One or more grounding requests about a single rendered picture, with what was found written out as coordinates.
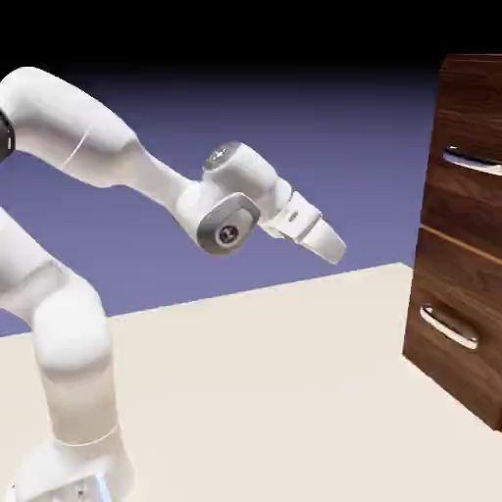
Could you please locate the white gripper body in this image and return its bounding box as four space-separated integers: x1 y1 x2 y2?
299 218 348 266

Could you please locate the dark wood drawer front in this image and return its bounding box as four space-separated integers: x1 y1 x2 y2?
419 54 502 267
402 226 502 431

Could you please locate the dark wood cabinet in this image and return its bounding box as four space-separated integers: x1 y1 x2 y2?
402 53 502 432

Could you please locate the curved silver drawer handle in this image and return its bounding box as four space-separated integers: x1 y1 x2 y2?
419 304 479 351
441 145 502 176

